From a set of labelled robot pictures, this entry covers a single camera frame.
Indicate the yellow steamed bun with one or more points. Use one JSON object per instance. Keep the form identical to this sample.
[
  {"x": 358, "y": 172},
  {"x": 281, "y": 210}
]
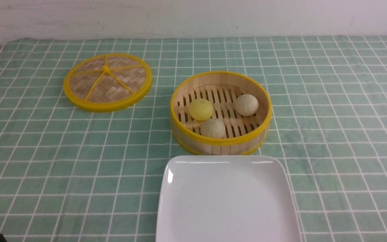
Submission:
[{"x": 201, "y": 109}]

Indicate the white steamed bun front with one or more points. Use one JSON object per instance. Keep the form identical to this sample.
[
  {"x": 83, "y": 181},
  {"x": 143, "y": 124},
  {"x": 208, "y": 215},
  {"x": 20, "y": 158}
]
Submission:
[{"x": 213, "y": 128}]

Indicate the white steamed bun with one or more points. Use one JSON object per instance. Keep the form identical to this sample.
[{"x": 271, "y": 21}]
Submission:
[
  {"x": 213, "y": 128},
  {"x": 246, "y": 105}
]

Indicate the white square plate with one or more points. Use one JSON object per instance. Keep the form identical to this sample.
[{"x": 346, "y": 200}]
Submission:
[{"x": 226, "y": 198}]

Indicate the green checkered tablecloth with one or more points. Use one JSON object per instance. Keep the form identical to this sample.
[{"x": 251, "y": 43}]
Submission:
[{"x": 71, "y": 175}]

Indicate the yellow-rimmed bamboo steamer lid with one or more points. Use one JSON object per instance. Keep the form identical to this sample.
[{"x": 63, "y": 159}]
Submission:
[{"x": 108, "y": 82}]

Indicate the yellow-rimmed bamboo steamer basket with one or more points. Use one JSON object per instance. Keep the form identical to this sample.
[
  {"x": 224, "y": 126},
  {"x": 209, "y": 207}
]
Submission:
[{"x": 243, "y": 134}]

